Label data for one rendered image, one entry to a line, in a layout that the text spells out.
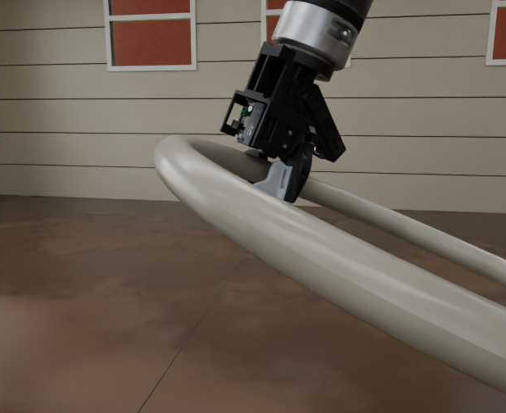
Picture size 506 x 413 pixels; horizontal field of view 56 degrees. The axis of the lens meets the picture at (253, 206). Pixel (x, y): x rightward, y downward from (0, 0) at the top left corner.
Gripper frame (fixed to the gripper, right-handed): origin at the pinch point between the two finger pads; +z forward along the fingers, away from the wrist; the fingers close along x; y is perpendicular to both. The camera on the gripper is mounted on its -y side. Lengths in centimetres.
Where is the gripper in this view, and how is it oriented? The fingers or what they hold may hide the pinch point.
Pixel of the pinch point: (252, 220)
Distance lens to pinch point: 58.5
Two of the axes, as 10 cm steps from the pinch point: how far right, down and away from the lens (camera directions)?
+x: 5.6, 3.5, -7.5
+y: -7.4, -2.1, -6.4
